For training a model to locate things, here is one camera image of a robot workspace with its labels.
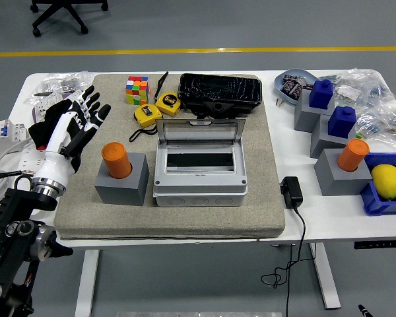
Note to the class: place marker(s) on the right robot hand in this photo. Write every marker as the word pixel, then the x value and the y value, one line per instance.
pixel 363 310

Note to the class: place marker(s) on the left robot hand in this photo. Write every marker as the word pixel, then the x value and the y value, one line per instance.
pixel 54 165

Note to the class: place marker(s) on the orange cylinder battery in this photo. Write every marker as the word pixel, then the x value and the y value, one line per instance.
pixel 115 158
pixel 351 155

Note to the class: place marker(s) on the smoky transparent box lid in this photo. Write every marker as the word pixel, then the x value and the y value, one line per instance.
pixel 198 123

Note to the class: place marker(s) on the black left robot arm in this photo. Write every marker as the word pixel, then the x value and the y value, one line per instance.
pixel 16 231

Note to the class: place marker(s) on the grey electrical junction box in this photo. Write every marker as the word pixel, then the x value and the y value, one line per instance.
pixel 201 185

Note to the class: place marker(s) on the white power strip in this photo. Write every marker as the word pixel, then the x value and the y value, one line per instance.
pixel 29 158

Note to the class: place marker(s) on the black cloth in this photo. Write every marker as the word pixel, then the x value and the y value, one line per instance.
pixel 41 128

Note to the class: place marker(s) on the white table leg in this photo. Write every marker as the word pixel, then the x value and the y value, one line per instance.
pixel 326 280
pixel 89 280

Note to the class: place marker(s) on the purple flat card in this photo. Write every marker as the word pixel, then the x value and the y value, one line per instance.
pixel 34 115

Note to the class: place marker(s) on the white circuit breaker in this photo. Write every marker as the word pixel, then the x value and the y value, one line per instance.
pixel 6 132

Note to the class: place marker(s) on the white socket plate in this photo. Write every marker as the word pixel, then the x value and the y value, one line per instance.
pixel 41 105

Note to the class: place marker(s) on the black table control panel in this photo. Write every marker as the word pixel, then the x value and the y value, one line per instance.
pixel 379 244

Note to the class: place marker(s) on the grey block with round hole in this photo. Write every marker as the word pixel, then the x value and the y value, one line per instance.
pixel 333 181
pixel 122 193

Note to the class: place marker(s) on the clear plastic parts bag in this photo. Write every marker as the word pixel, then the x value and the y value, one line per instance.
pixel 369 86
pixel 52 81
pixel 382 127

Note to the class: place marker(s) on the yellow tape measure with window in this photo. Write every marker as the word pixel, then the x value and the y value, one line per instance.
pixel 146 115

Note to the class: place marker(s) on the blue storage bin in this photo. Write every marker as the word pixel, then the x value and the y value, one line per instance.
pixel 373 204

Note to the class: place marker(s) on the colourful puzzle cube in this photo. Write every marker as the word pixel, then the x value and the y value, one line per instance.
pixel 137 90

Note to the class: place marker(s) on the yellow tape measure with print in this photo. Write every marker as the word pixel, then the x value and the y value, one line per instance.
pixel 168 102

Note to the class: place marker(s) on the yellow lemon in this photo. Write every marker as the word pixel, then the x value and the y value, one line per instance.
pixel 386 181

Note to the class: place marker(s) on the grey-brown mat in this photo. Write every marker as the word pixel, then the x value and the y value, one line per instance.
pixel 184 221

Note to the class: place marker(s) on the black office chair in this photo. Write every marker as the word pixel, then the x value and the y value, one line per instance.
pixel 61 11

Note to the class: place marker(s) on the silver metal plate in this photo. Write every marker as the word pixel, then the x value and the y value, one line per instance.
pixel 198 314

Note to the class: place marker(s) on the small green part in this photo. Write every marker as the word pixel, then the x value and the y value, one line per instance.
pixel 359 135

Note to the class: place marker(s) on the black plastic tray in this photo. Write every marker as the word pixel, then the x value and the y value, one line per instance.
pixel 217 87

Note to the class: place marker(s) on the blue plastic block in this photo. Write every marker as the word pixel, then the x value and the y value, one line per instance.
pixel 341 122
pixel 321 94

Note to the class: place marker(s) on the small metal screws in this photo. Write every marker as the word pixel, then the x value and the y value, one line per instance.
pixel 278 102

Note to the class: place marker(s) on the dark wrapped pieces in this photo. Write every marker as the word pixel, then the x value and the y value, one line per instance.
pixel 292 87

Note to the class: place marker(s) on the pale blue bowl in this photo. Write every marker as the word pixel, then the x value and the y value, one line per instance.
pixel 278 87

